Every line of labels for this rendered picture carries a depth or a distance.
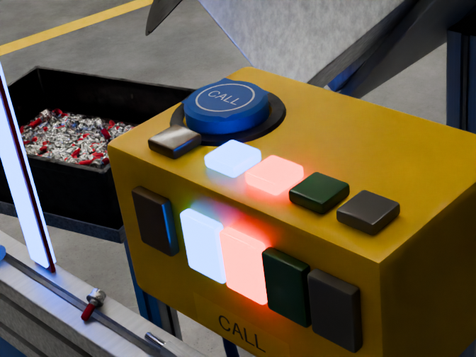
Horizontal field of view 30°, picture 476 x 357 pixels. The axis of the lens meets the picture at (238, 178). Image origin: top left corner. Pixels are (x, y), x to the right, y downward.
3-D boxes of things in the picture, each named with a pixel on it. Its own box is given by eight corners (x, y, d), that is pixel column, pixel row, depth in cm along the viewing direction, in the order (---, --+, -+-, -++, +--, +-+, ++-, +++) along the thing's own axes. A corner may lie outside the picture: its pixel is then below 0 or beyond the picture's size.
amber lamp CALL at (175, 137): (203, 144, 40) (201, 132, 40) (174, 161, 39) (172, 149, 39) (176, 133, 41) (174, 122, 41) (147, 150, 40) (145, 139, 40)
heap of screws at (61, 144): (191, 149, 92) (186, 121, 91) (112, 224, 82) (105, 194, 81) (50, 123, 101) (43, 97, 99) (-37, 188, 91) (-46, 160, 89)
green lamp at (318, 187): (351, 195, 35) (350, 183, 35) (322, 217, 34) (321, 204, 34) (316, 181, 36) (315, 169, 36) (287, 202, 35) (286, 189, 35)
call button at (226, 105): (287, 120, 42) (285, 87, 41) (229, 156, 40) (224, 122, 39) (228, 99, 45) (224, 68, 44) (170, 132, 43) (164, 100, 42)
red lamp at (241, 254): (273, 299, 37) (265, 242, 36) (263, 307, 37) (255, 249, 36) (235, 280, 39) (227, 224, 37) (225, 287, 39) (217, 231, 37)
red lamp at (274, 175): (305, 177, 37) (304, 165, 37) (276, 197, 36) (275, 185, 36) (273, 165, 38) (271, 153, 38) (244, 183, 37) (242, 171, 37)
